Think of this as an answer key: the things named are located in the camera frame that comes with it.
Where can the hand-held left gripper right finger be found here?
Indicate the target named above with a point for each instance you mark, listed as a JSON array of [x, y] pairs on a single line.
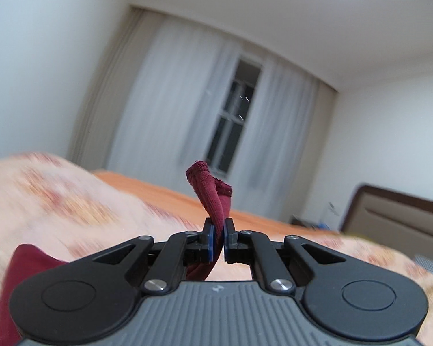
[[228, 239]]

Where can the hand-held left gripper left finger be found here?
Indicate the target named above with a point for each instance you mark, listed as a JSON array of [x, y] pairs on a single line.
[[210, 240]]

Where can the dark red small garment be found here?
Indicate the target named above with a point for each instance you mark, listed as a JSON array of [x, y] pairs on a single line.
[[213, 191]]

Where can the orange bed sheet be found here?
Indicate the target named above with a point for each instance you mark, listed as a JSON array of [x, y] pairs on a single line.
[[155, 186]]

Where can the dark nightstand with clutter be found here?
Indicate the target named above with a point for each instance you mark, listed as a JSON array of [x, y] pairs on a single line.
[[310, 220]]

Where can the sheer white curtain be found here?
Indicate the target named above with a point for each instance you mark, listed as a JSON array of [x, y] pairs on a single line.
[[274, 140], [166, 97]]

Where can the floral peach blanket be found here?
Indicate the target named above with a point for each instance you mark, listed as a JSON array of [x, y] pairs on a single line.
[[93, 205]]

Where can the beige drape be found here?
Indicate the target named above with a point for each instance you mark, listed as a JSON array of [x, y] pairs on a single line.
[[319, 158], [101, 90]]

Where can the brown padded headboard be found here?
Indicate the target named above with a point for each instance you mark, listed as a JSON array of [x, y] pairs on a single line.
[[393, 212]]

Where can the window with white frame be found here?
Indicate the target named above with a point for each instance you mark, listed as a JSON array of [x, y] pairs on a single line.
[[234, 122]]

